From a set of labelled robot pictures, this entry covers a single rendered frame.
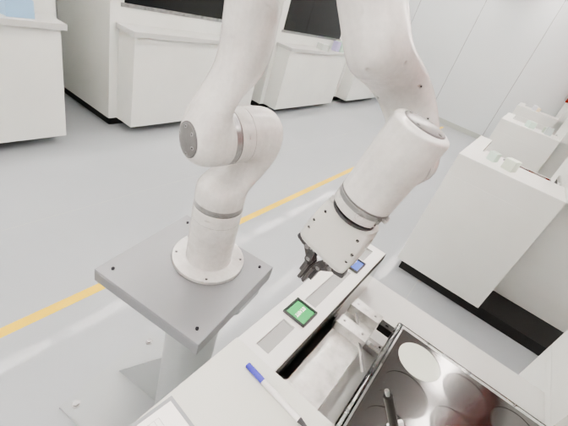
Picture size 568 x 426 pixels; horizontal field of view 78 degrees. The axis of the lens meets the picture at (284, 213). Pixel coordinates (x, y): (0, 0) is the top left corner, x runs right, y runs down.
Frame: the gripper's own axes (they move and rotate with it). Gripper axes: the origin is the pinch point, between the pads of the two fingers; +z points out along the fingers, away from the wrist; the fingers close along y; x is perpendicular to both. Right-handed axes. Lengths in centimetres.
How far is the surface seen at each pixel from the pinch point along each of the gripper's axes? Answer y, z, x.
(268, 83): 256, 131, -360
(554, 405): -62, 13, -43
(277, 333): -3.4, 15.6, 2.7
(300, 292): -0.1, 15.8, -10.2
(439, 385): -35.5, 14.4, -19.5
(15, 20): 243, 75, -56
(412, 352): -27.9, 16.1, -23.3
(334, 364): -16.2, 20.6, -6.9
